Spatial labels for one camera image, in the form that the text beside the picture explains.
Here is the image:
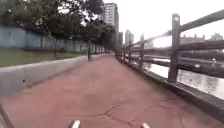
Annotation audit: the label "tall grey building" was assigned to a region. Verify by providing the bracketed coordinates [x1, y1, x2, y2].
[99, 2, 120, 51]

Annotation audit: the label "long grey-blue wall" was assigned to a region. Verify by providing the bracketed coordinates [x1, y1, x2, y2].
[0, 25, 109, 55]

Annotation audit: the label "dark pole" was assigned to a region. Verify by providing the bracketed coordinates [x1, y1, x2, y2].
[87, 40, 92, 62]

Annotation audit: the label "low grey concrete wall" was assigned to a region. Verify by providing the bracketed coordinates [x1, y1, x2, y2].
[0, 53, 111, 98]

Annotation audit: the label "pale distant building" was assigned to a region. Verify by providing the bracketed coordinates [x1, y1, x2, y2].
[124, 29, 135, 47]

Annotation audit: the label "grey concrete kerb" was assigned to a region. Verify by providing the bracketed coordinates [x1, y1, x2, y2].
[114, 54, 224, 124]

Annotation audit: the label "robot's own part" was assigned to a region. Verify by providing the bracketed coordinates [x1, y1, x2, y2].
[68, 119, 81, 128]
[140, 122, 151, 128]

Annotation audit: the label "row of trees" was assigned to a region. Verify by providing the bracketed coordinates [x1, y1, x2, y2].
[0, 0, 118, 58]

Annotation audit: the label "red paved path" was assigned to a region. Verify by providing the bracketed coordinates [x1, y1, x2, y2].
[0, 54, 224, 128]

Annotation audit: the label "river water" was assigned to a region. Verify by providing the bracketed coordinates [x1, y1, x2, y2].
[131, 54, 224, 101]

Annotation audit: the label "dark wooden railing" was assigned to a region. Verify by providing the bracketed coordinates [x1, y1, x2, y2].
[114, 9, 224, 84]

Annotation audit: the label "distant low buildings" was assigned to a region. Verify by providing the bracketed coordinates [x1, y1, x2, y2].
[179, 32, 224, 46]

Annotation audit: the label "grass strip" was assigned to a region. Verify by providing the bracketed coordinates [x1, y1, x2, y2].
[0, 48, 88, 68]

